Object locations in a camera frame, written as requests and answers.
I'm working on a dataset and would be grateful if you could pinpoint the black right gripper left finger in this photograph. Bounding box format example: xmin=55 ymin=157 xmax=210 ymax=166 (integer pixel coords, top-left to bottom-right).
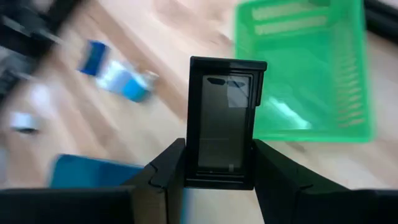
xmin=124 ymin=138 xmax=187 ymax=224

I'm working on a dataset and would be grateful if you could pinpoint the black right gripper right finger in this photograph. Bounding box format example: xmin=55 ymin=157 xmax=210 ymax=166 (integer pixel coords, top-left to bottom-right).
xmin=253 ymin=139 xmax=314 ymax=224

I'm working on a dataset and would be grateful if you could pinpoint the black digital display device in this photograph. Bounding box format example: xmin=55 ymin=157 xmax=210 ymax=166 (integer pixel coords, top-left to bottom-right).
xmin=185 ymin=55 xmax=268 ymax=190

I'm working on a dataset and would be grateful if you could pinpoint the white oblong small block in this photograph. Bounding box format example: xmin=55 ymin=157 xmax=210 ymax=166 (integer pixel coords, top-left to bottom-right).
xmin=96 ymin=60 xmax=131 ymax=94

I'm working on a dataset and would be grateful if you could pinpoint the white item with black tip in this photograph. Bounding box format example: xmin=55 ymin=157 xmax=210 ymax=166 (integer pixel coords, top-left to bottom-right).
xmin=9 ymin=111 xmax=41 ymax=134

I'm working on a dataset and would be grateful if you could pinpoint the blue rectangular tray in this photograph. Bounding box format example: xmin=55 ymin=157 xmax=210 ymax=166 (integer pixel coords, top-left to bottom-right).
xmin=49 ymin=154 xmax=146 ymax=189

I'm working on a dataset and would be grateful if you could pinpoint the light blue small block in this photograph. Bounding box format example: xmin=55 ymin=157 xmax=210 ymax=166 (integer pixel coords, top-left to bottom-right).
xmin=121 ymin=74 xmax=154 ymax=103

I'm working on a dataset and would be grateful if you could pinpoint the green plastic mesh basket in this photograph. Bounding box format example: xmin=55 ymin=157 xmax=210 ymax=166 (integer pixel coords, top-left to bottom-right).
xmin=233 ymin=0 xmax=374 ymax=143

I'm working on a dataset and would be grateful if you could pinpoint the black aluminium table frame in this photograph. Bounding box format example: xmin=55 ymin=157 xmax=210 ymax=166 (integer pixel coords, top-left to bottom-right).
xmin=363 ymin=0 xmax=398 ymax=44

